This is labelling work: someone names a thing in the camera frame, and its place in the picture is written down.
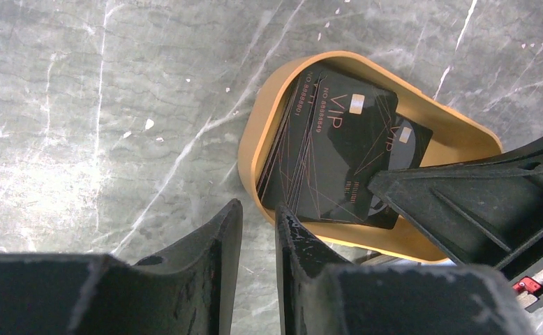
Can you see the stack of black cards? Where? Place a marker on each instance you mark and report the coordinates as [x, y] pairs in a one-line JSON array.
[[336, 132]]

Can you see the orange oval plastic tray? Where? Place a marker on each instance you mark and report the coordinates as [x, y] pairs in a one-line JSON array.
[[456, 138]]

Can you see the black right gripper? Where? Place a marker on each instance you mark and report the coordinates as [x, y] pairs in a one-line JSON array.
[[487, 212]]

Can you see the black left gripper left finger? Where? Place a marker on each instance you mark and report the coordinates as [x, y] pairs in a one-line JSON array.
[[186, 288]]

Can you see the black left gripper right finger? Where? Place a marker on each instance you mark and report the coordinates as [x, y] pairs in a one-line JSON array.
[[320, 292]]

